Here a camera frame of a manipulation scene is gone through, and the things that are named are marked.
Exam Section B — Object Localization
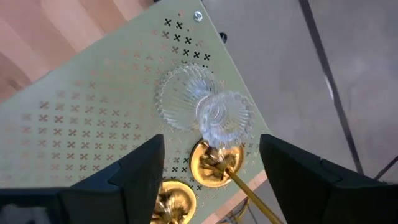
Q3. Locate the clear ribbed glass candle holder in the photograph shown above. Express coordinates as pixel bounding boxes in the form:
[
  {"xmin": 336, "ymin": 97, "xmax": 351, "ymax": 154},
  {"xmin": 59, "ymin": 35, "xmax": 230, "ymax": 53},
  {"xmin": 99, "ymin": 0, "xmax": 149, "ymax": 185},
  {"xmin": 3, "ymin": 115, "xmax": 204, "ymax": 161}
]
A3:
[{"xmin": 154, "ymin": 62, "xmax": 256, "ymax": 149}]

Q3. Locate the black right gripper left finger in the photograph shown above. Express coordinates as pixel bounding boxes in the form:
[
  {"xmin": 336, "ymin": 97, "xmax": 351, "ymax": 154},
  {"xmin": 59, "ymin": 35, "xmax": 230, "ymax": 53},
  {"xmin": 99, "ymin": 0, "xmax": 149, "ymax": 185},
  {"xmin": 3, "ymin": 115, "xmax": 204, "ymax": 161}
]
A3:
[{"xmin": 0, "ymin": 133, "xmax": 166, "ymax": 224}]

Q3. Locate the gold candlestick holder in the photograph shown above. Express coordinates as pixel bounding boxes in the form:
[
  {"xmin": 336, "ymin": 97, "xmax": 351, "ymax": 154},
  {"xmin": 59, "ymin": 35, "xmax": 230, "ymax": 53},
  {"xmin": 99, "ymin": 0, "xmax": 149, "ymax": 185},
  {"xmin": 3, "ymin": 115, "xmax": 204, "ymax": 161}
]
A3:
[
  {"xmin": 150, "ymin": 179, "xmax": 198, "ymax": 224},
  {"xmin": 188, "ymin": 139, "xmax": 284, "ymax": 224}
]

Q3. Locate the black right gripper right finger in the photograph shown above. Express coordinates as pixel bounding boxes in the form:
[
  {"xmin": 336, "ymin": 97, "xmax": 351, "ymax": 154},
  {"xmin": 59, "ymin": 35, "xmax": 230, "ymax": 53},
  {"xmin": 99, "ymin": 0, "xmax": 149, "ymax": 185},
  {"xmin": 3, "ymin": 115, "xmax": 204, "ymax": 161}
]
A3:
[{"xmin": 259, "ymin": 133, "xmax": 398, "ymax": 224}]

